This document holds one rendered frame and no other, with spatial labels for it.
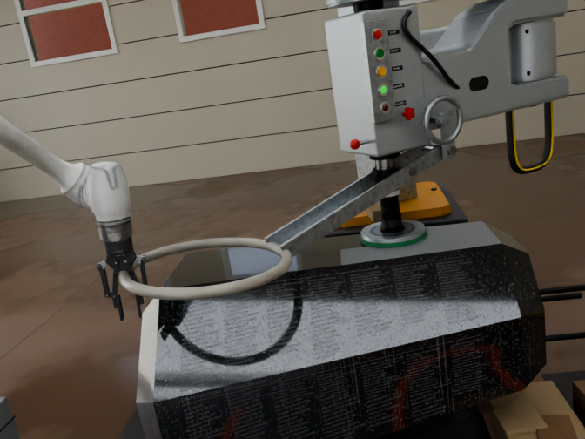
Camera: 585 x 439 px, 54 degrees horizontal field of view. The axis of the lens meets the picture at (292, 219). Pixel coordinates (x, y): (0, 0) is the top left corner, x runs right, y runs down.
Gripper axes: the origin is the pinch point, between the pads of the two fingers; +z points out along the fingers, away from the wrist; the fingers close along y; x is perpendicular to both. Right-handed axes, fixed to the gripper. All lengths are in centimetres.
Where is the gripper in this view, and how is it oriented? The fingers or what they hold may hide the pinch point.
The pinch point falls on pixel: (129, 307)
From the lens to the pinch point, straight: 170.7
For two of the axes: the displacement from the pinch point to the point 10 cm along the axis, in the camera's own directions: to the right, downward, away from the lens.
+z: 0.9, 9.6, 2.5
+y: 9.7, -1.4, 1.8
